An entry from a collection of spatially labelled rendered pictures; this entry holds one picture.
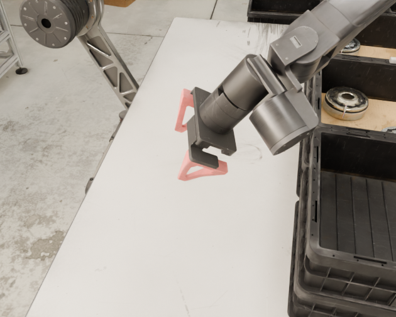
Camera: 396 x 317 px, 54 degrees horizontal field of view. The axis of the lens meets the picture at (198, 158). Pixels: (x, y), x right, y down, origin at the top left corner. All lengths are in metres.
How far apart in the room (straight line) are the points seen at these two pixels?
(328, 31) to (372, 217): 0.40
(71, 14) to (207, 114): 0.87
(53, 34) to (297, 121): 1.02
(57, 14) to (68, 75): 1.54
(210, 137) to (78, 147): 1.72
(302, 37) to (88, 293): 0.60
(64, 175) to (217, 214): 1.29
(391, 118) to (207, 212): 0.51
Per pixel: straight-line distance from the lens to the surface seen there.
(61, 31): 1.36
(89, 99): 2.57
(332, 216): 0.79
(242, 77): 0.50
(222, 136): 0.55
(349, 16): 0.55
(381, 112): 1.08
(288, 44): 0.51
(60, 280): 0.86
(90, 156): 2.15
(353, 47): 1.28
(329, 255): 0.60
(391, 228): 0.81
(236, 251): 0.86
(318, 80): 0.95
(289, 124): 0.48
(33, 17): 1.39
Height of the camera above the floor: 1.41
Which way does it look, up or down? 43 degrees down
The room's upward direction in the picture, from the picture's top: straight up
